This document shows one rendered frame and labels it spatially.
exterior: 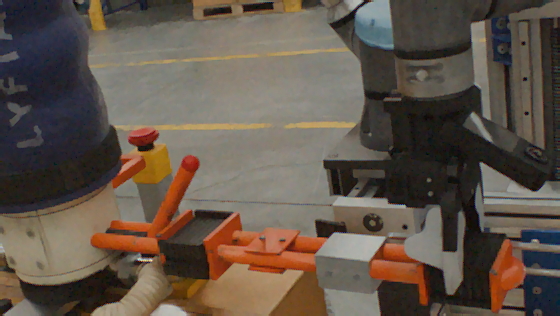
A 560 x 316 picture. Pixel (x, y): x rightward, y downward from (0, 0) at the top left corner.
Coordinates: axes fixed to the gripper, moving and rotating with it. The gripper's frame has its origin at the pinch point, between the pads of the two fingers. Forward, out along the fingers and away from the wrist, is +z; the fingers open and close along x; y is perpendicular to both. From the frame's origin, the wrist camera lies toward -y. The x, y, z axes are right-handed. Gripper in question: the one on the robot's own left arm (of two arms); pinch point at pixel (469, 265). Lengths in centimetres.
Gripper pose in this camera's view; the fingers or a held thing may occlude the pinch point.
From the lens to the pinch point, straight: 89.0
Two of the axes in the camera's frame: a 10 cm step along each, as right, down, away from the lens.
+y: -8.5, -0.5, 5.3
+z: 1.8, 9.1, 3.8
